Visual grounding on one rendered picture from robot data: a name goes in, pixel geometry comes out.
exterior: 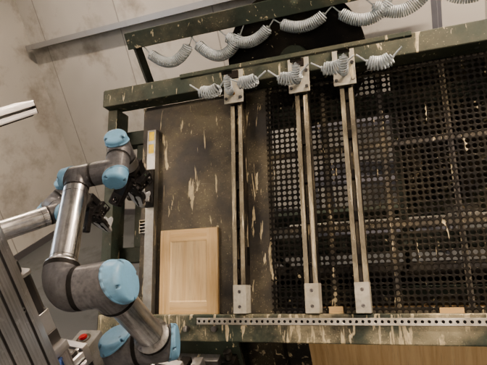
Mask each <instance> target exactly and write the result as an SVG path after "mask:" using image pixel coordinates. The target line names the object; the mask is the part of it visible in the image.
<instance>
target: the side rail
mask: <svg viewBox="0 0 487 365"><path fill-rule="evenodd" d="M113 129H122V130H124V131H125V132H126V133H127V132H128V115H126V114H124V113H122V112H121V111H119V110H118V109H116V110H112V111H109V117H108V131H107V132H109V131H110V130H113ZM113 190H114V189H109V188H107V187H106V186H105V187H104V202H105V203H106V204H107V205H108V206H109V207H110V210H109V211H108V212H107V213H106V215H104V217H107V219H109V218H110V217H112V218H113V222H112V226H111V228H112V232H106V231H104V230H102V243H101V262H102V261H107V260H110V259H120V254H121V248H123V234H124V216H125V202H124V203H123V205H122V207H116V206H113V205H112V204H110V203H109V199H110V197H111V194H112V192H113Z"/></svg>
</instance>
